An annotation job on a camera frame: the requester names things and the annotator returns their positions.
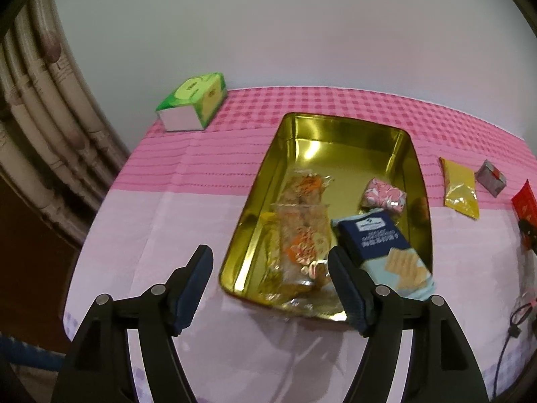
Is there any gold metal tin tray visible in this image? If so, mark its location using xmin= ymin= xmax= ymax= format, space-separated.
xmin=219 ymin=112 xmax=434 ymax=323

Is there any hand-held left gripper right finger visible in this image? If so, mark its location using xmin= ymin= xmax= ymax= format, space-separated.
xmin=327 ymin=247 xmax=489 ymax=403

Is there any dark blue cracker packet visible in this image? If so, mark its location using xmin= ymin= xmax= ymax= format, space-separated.
xmin=331 ymin=209 xmax=437 ymax=301

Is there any thin black cable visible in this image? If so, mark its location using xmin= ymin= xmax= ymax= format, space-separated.
xmin=491 ymin=289 xmax=537 ymax=399

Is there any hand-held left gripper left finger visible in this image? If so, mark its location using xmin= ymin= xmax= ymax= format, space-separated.
xmin=50 ymin=244 xmax=214 ymax=403

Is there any small grey snack packet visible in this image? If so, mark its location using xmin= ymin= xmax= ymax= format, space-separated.
xmin=475 ymin=160 xmax=507 ymax=197

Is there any small yellow snack packet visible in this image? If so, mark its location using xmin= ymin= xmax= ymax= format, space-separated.
xmin=439 ymin=157 xmax=480 ymax=220

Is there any green tissue box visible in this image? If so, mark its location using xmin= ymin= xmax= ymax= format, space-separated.
xmin=155 ymin=72 xmax=228 ymax=132

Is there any beige patterned curtain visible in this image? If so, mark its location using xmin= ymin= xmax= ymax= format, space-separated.
xmin=0 ymin=0 xmax=131 ymax=244

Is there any clear nut bar packet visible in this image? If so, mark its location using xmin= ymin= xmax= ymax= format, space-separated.
xmin=260 ymin=203 xmax=336 ymax=301
xmin=279 ymin=169 xmax=336 ymax=219

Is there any red snack packet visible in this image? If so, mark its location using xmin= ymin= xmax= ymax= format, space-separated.
xmin=511 ymin=180 xmax=537 ymax=223

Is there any pink checked tablecloth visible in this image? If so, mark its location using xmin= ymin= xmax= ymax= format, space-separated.
xmin=63 ymin=87 xmax=537 ymax=403

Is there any pink patterned candy packet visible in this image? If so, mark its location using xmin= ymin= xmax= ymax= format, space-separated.
xmin=361 ymin=177 xmax=407 ymax=215

